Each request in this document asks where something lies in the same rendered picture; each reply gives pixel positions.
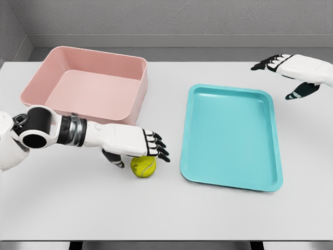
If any blue plastic tray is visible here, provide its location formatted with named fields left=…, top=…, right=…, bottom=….
left=180, top=83, right=284, bottom=193

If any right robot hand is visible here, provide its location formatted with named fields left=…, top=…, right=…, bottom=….
left=250, top=53, right=333, bottom=101

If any pink plastic basket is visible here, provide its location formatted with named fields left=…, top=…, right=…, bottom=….
left=20, top=46, right=149, bottom=126

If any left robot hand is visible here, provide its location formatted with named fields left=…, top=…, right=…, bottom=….
left=101, top=123, right=171, bottom=169

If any yellow-green tennis ball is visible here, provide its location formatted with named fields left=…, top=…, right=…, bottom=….
left=130, top=155, right=157, bottom=179

